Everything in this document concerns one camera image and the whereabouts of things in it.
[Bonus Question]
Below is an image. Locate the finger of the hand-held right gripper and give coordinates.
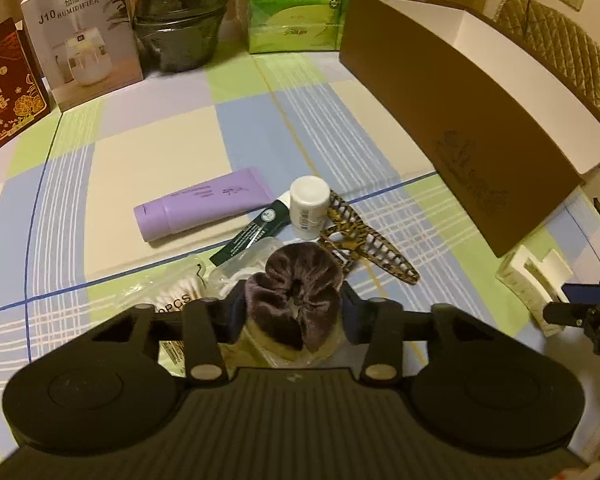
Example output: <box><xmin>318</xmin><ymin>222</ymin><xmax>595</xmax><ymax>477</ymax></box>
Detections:
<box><xmin>542</xmin><ymin>300</ymin><xmax>600</xmax><ymax>328</ymax></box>
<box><xmin>561</xmin><ymin>282</ymin><xmax>600</xmax><ymax>306</ymax></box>

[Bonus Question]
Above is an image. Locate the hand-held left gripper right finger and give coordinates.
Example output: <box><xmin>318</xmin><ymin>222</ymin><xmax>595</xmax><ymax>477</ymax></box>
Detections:
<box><xmin>339</xmin><ymin>280</ymin><xmax>486</xmax><ymax>387</ymax></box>

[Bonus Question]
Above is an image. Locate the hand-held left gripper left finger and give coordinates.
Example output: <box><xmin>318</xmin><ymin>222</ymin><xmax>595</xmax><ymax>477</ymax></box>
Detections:
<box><xmin>87</xmin><ymin>282</ymin><xmax>253</xmax><ymax>387</ymax></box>

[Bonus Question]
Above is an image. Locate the white hair claw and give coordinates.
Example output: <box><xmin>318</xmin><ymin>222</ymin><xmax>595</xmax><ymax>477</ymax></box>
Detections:
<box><xmin>496</xmin><ymin>245</ymin><xmax>575</xmax><ymax>337</ymax></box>

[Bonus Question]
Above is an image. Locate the clear box of floss picks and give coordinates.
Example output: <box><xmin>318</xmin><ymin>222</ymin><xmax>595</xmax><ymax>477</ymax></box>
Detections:
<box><xmin>207</xmin><ymin>237</ymin><xmax>346</xmax><ymax>368</ymax></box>

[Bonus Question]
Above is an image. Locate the dark purple velvet scrunchie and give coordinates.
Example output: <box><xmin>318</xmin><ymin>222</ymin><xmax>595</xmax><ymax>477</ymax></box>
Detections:
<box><xmin>243</xmin><ymin>242</ymin><xmax>344</xmax><ymax>352</ymax></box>

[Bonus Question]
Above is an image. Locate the small white bottle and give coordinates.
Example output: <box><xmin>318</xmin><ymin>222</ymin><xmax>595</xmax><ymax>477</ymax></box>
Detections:
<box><xmin>288</xmin><ymin>176</ymin><xmax>331</xmax><ymax>241</ymax></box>

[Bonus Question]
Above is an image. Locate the brown cardboard storage box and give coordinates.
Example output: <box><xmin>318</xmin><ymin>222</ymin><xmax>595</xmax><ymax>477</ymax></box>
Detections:
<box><xmin>339</xmin><ymin>0</ymin><xmax>600</xmax><ymax>258</ymax></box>

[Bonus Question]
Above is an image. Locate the checked cloth covered desktop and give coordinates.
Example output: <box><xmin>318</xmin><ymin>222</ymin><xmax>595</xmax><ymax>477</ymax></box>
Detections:
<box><xmin>0</xmin><ymin>50</ymin><xmax>600</xmax><ymax>411</ymax></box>

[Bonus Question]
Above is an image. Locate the bag of cotton swabs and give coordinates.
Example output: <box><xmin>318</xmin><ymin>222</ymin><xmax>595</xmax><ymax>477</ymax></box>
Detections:
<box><xmin>87</xmin><ymin>255</ymin><xmax>211</xmax><ymax>376</ymax></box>

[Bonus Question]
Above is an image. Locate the leopard print hair claw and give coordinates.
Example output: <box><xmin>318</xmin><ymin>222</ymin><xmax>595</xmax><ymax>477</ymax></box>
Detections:
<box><xmin>316</xmin><ymin>189</ymin><xmax>421</xmax><ymax>285</ymax></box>

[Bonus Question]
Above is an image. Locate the dark green cosmetic tube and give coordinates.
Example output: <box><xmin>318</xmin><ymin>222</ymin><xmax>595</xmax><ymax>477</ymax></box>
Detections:
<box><xmin>210</xmin><ymin>197</ymin><xmax>292</xmax><ymax>267</ymax></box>

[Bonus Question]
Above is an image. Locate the purple cosmetic tube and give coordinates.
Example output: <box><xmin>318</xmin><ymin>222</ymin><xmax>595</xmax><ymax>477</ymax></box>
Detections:
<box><xmin>133</xmin><ymin>166</ymin><xmax>277</xmax><ymax>242</ymax></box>

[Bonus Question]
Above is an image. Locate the quilted beige chair cushion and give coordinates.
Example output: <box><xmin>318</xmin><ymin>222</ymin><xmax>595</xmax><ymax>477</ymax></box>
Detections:
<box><xmin>495</xmin><ymin>0</ymin><xmax>600</xmax><ymax>111</ymax></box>

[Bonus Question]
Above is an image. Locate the green tissue pack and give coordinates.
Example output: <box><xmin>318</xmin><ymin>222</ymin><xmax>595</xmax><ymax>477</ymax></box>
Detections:
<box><xmin>247</xmin><ymin>0</ymin><xmax>351</xmax><ymax>55</ymax></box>

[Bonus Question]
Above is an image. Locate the white humidifier box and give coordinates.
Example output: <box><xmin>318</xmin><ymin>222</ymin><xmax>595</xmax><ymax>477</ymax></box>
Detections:
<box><xmin>20</xmin><ymin>0</ymin><xmax>145</xmax><ymax>112</ymax></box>

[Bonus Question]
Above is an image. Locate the red and gold gift box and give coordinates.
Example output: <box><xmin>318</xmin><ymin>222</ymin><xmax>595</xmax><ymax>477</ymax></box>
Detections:
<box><xmin>0</xmin><ymin>17</ymin><xmax>56</xmax><ymax>148</ymax></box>

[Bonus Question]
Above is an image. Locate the dark power cable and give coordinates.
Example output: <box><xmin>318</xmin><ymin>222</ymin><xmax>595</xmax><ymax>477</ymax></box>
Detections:
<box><xmin>522</xmin><ymin>0</ymin><xmax>553</xmax><ymax>41</ymax></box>

